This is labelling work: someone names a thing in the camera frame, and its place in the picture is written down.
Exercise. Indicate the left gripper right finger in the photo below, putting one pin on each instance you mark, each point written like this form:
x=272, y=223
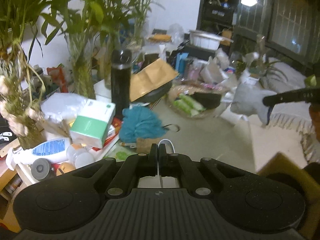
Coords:
x=185, y=170

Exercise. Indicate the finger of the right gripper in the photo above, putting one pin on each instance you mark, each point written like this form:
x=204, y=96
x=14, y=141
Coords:
x=309, y=95

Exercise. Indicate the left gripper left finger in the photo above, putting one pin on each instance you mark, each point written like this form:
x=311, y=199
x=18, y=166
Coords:
x=127, y=174

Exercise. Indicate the tan drawstring pouch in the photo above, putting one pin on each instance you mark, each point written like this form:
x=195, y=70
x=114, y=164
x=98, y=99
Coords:
x=144, y=145

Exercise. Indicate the blue mesh bath loofah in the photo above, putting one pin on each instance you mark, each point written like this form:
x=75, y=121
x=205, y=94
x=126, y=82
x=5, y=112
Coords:
x=141, y=122

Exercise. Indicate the green wet wipes pack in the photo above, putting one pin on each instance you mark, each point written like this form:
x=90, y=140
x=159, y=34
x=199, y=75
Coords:
x=118, y=152

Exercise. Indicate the white round jar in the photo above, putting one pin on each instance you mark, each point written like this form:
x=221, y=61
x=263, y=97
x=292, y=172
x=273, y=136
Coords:
x=83, y=158

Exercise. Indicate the potted green plant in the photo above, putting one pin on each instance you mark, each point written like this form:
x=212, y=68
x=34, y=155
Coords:
x=256, y=67

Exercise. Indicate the green wipe packet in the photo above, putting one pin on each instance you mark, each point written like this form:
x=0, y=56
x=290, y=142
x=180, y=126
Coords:
x=192, y=102

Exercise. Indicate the green white tissue box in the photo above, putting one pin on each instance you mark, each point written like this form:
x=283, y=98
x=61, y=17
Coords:
x=92, y=123

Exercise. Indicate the black sponge block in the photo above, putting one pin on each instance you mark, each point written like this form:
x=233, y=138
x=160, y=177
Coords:
x=207, y=100

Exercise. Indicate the black zip case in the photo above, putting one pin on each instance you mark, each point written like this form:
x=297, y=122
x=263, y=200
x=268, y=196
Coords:
x=156, y=94

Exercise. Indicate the orange toy with carabiner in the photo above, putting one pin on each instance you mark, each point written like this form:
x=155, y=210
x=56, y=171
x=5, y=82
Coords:
x=64, y=168

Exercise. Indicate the cardboard box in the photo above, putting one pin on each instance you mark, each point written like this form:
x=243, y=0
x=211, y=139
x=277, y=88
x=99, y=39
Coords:
x=305, y=181

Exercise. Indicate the white blue lotion bottle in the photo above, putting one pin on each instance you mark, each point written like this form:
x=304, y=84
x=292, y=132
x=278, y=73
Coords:
x=54, y=151

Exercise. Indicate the brown paper envelope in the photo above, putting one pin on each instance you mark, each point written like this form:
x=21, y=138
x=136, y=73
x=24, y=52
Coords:
x=150, y=78

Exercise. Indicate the black thermos bottle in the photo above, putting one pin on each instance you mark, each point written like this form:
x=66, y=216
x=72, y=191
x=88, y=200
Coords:
x=120, y=80

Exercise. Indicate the white tray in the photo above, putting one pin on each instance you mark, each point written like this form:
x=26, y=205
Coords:
x=97, y=153

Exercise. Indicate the white plastic tub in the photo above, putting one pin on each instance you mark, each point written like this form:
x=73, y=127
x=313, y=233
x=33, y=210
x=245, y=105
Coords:
x=206, y=40

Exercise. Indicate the black storage shelf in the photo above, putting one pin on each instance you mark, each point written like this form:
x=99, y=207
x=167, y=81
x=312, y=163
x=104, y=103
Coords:
x=216, y=15

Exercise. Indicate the glass vase with bamboo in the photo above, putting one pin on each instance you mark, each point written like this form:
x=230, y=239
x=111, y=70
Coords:
x=18, y=107

